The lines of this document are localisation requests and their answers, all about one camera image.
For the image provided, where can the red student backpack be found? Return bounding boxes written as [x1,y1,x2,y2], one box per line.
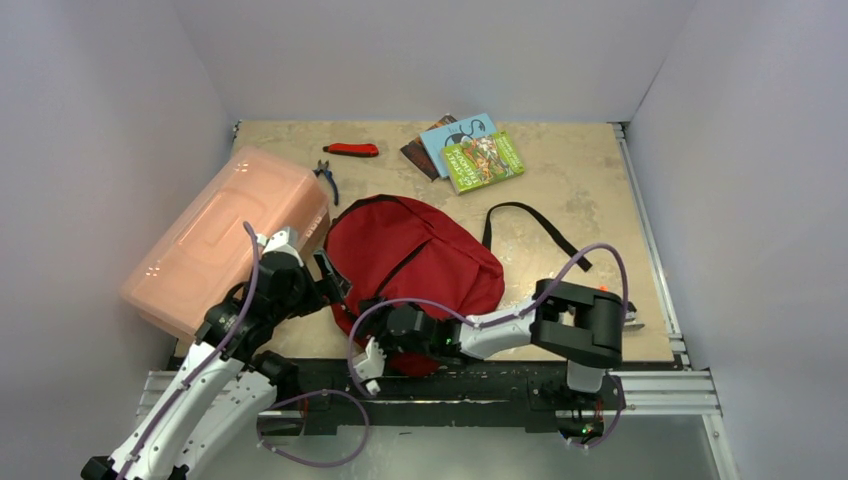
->
[322,193,594,378]

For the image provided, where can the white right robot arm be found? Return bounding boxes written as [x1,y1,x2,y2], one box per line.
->
[347,279,629,407]

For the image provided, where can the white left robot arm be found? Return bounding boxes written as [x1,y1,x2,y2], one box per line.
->
[80,245,351,479]

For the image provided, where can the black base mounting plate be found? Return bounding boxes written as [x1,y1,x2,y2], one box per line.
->
[211,355,629,441]

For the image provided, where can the pink translucent plastic storage box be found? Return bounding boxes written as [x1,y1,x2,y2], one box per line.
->
[121,146,331,339]

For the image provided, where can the red utility knife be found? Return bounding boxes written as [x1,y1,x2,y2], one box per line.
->
[322,143,380,158]

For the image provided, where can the dark brown book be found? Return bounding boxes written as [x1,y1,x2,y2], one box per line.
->
[400,113,457,181]

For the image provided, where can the green illustrated book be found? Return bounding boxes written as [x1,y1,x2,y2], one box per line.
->
[441,131,526,195]

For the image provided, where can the light blue book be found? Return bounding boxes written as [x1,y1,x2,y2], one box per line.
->
[420,113,497,179]

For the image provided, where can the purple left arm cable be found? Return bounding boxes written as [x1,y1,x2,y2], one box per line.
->
[115,221,371,480]

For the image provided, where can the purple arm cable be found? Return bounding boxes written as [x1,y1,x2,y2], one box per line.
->
[115,221,371,480]
[346,243,629,451]

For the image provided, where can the blue handled pliers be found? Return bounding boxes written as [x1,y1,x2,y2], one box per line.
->
[313,160,340,206]

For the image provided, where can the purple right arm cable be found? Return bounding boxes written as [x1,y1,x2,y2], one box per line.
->
[346,243,629,451]

